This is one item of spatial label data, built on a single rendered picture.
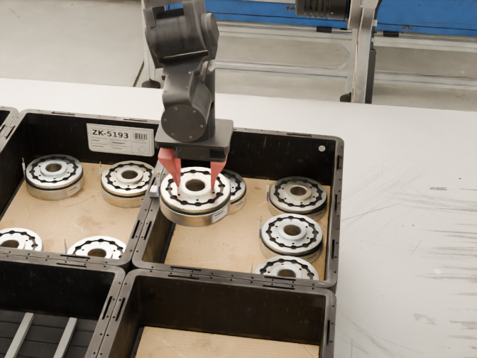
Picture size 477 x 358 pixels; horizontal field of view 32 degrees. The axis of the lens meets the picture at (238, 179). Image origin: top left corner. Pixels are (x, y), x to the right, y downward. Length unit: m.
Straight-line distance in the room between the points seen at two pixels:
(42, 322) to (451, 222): 0.84
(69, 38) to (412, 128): 2.29
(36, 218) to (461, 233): 0.82
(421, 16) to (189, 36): 2.34
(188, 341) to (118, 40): 2.80
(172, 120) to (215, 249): 0.41
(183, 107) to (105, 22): 3.10
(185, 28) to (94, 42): 2.88
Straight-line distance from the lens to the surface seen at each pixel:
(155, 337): 1.25
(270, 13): 3.31
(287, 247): 1.35
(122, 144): 1.56
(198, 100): 1.03
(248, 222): 1.45
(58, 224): 1.46
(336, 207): 1.33
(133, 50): 3.83
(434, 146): 1.94
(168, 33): 1.05
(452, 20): 3.34
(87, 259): 1.23
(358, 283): 1.54
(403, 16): 3.32
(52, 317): 1.30
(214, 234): 1.42
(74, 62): 3.75
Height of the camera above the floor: 1.74
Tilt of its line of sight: 36 degrees down
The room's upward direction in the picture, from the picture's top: 2 degrees clockwise
